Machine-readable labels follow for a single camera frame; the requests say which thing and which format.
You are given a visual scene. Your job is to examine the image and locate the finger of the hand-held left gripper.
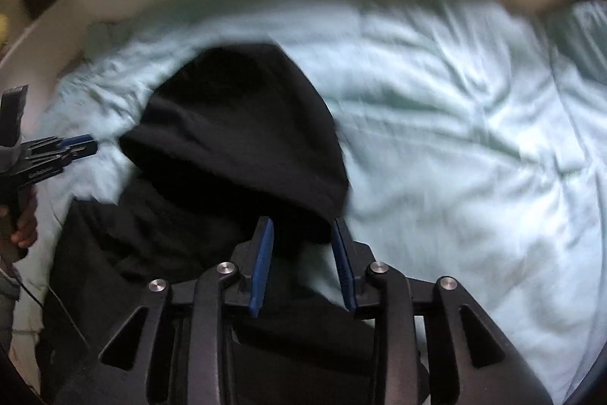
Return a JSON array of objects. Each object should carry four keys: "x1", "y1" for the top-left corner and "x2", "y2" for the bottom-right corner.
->
[
  {"x1": 26, "y1": 148, "x2": 96, "y2": 167},
  {"x1": 23, "y1": 134, "x2": 99, "y2": 152}
]

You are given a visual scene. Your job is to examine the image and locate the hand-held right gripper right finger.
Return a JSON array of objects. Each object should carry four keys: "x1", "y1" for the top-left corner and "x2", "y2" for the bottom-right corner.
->
[{"x1": 331, "y1": 217, "x2": 555, "y2": 405}]

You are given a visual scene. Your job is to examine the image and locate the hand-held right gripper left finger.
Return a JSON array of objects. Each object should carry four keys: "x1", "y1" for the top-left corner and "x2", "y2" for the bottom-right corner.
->
[{"x1": 47, "y1": 216, "x2": 276, "y2": 405}]

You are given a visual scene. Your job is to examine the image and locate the black garment with grey piping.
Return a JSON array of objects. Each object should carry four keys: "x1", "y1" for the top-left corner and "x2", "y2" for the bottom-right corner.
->
[{"x1": 35, "y1": 42, "x2": 432, "y2": 405}]

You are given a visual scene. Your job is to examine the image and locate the person's left forearm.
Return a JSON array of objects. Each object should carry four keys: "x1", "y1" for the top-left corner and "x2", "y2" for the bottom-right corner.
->
[{"x1": 0, "y1": 265, "x2": 20, "y2": 353}]

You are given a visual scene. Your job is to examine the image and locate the person's left hand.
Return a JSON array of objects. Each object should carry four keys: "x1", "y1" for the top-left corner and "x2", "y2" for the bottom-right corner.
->
[{"x1": 9, "y1": 187, "x2": 39, "y2": 250}]

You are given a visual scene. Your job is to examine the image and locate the light teal duvet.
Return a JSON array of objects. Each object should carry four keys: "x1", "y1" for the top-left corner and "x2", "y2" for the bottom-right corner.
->
[{"x1": 9, "y1": 0, "x2": 607, "y2": 405}]

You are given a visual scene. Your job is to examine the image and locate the thin black cable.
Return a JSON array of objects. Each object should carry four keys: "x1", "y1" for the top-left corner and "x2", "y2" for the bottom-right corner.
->
[{"x1": 0, "y1": 260, "x2": 93, "y2": 351}]

